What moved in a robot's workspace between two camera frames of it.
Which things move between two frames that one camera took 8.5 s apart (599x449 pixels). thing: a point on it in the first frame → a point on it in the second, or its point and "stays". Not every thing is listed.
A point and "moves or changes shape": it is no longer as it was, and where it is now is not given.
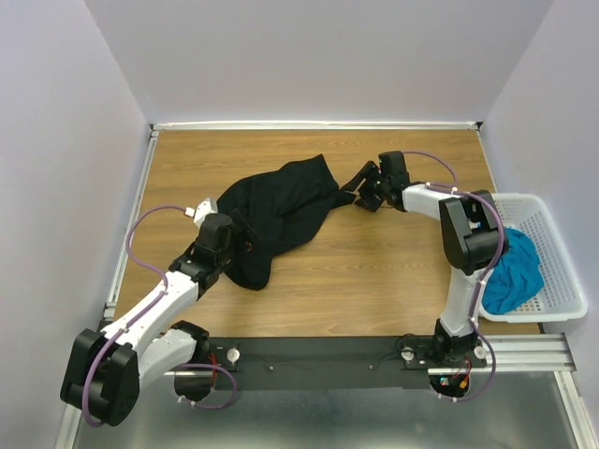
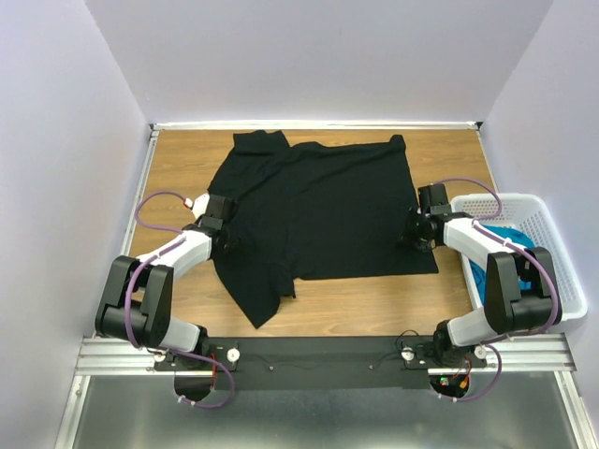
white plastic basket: (562, 294) stays
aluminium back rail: (319, 125) stays
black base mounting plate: (384, 363) stays
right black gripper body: (378, 185) → (413, 231)
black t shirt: (286, 208) moves or changes shape
